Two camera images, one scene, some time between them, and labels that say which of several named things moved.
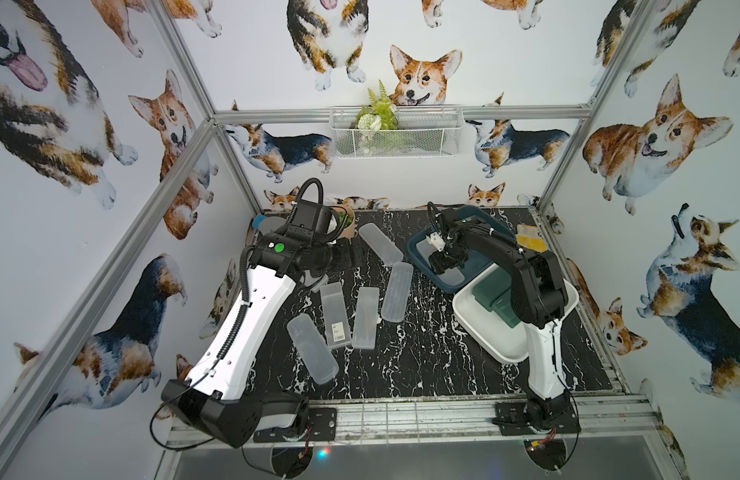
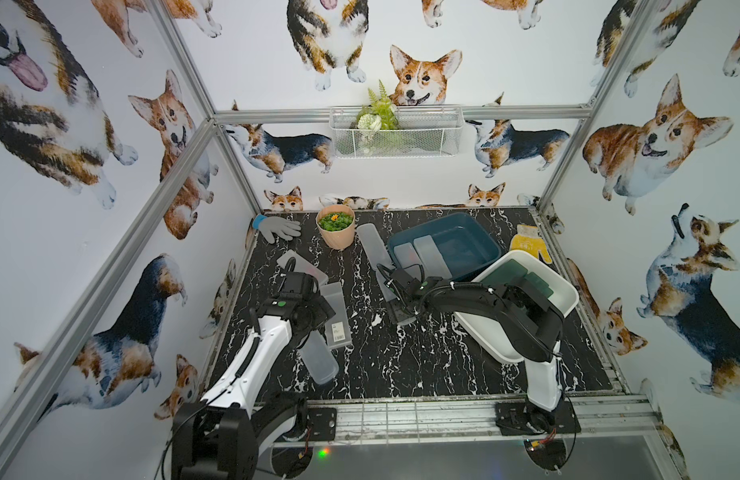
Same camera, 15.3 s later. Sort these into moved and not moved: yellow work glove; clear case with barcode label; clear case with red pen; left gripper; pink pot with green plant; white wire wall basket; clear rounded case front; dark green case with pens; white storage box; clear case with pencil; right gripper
Moved: clear case with red pen; clear case with pencil; right gripper; left gripper
Not moved: dark green case with pens; clear rounded case front; white storage box; clear case with barcode label; yellow work glove; white wire wall basket; pink pot with green plant
